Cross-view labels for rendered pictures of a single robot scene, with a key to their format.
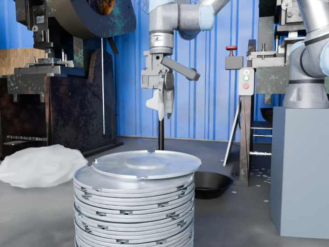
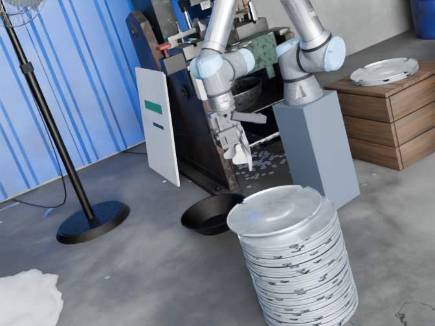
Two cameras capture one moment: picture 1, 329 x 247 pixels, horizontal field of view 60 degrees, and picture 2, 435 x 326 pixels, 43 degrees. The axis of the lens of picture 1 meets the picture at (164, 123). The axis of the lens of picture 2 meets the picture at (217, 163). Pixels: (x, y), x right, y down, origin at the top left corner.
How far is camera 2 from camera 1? 1.24 m
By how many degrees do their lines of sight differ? 38
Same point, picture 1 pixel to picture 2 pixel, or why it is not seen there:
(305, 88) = (305, 83)
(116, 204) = (322, 239)
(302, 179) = (329, 160)
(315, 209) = (343, 178)
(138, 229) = (336, 248)
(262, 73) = not seen: hidden behind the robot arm
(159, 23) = (223, 85)
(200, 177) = (197, 211)
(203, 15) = (249, 63)
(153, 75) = (231, 133)
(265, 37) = (163, 9)
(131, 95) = not seen: outside the picture
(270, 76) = not seen: hidden behind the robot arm
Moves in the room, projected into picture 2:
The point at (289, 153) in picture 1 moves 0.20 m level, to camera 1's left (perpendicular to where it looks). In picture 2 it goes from (315, 144) to (281, 168)
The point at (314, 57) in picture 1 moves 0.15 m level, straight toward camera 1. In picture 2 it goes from (317, 61) to (336, 65)
